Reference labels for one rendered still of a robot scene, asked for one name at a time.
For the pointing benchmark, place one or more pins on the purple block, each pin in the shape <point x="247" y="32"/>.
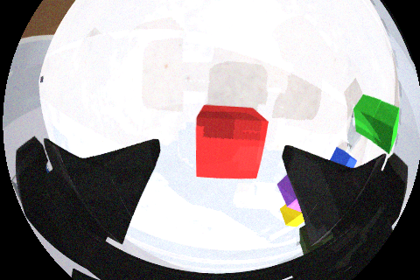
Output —
<point x="288" y="194"/>

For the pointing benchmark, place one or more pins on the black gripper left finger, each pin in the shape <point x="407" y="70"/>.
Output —
<point x="111" y="184"/>

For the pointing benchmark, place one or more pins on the small yellow block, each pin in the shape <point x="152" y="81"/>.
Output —
<point x="291" y="217"/>

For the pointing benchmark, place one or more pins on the blue block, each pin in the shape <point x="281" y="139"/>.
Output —
<point x="342" y="157"/>

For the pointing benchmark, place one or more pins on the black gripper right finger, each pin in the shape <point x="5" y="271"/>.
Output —
<point x="325" y="189"/>

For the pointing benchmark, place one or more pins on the red block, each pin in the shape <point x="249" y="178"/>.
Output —
<point x="229" y="142"/>

